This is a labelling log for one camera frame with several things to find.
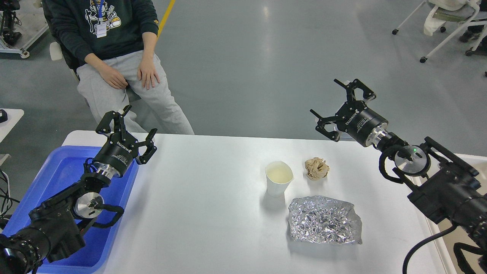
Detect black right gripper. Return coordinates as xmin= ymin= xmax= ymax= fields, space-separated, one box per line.
xmin=310 ymin=78 xmax=389 ymax=148

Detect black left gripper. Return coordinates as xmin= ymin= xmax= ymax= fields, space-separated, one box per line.
xmin=93 ymin=105 xmax=157 ymax=178

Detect white paper cup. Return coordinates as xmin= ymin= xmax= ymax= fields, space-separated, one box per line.
xmin=265 ymin=161 xmax=294 ymax=197

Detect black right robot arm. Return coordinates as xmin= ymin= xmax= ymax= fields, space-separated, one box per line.
xmin=310 ymin=79 xmax=487 ymax=274

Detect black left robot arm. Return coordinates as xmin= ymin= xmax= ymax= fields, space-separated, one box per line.
xmin=1 ymin=105 xmax=157 ymax=274

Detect person's right hand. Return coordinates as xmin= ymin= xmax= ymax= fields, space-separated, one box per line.
xmin=99 ymin=66 xmax=128 ymax=89

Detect person's left hand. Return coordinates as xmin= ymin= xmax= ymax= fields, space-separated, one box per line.
xmin=137 ymin=56 xmax=161 ymax=90

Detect crumpled brown paper ball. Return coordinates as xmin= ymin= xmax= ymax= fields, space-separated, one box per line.
xmin=304 ymin=157 xmax=330 ymax=181

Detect blue plastic bin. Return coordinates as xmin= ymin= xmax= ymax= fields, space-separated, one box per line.
xmin=1 ymin=143 xmax=152 ymax=274

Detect seated person in dark hoodie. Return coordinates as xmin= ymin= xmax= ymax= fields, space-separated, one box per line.
xmin=44 ymin=0 xmax=194 ymax=135

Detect crumpled aluminium foil sheet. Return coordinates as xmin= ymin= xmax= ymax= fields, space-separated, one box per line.
xmin=288 ymin=196 xmax=363 ymax=245

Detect white office chair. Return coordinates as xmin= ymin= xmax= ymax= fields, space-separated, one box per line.
xmin=50 ymin=42 xmax=80 ymax=83

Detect white side table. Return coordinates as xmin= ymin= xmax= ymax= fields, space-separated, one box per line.
xmin=0 ymin=108 xmax=24 ymax=142

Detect beige plastic bin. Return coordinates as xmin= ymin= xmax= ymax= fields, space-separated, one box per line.
xmin=407 ymin=152 xmax=487 ymax=274

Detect equipment cart at top left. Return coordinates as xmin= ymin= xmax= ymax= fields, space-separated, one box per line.
xmin=0 ymin=0 xmax=48 ymax=59

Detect white rolling chair frame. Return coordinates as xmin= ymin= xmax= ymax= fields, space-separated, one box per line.
xmin=392 ymin=0 xmax=486 ymax=64

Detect black cables at left edge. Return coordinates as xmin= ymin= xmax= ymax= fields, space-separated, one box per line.
xmin=0 ymin=167 xmax=20 ymax=229

